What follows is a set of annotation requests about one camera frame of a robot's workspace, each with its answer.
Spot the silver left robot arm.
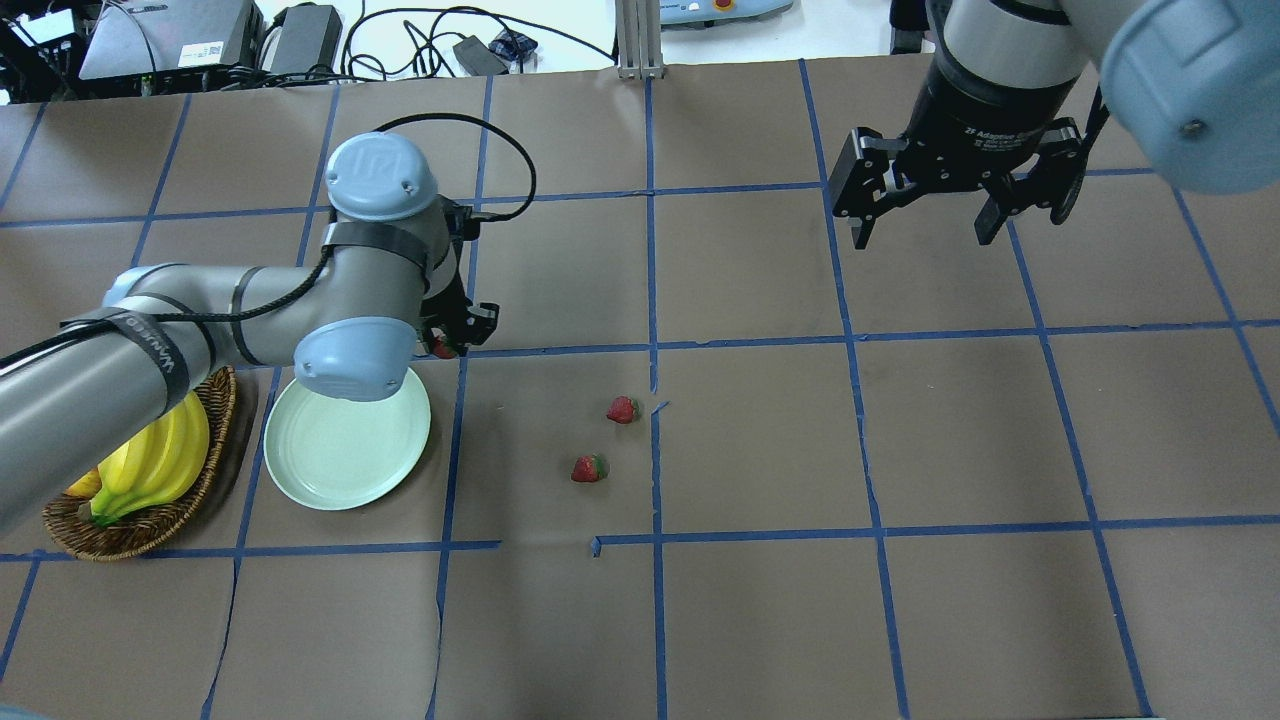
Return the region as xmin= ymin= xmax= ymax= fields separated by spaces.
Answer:
xmin=1 ymin=129 xmax=497 ymax=530

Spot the yellow banana bunch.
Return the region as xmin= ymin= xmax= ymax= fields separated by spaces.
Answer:
xmin=67 ymin=391 xmax=210 ymax=527

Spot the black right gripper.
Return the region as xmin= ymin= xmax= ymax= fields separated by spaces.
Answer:
xmin=828 ymin=60 xmax=1089 ymax=251

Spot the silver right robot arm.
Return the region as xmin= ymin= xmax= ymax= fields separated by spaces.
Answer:
xmin=826 ymin=1 xmax=1279 ymax=249

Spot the pale green round plate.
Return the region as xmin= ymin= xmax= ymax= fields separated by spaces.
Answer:
xmin=262 ymin=370 xmax=433 ymax=511

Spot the red strawberry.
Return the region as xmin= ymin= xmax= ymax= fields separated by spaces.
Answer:
xmin=605 ymin=395 xmax=641 ymax=425
xmin=428 ymin=336 xmax=465 ymax=360
xmin=570 ymin=454 xmax=609 ymax=484

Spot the black computer case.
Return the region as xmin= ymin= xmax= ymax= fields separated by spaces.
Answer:
xmin=79 ymin=1 xmax=262 ymax=81

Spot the aluminium frame post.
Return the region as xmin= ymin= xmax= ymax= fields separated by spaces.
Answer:
xmin=613 ymin=0 xmax=667 ymax=79

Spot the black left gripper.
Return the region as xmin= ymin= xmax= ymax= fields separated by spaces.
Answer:
xmin=419 ymin=196 xmax=499 ymax=357

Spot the brown wicker basket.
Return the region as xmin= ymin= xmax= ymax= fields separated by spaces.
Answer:
xmin=41 ymin=366 xmax=238 ymax=562

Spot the black power adapter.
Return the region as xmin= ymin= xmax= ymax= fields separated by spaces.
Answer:
xmin=265 ymin=3 xmax=342 ymax=74

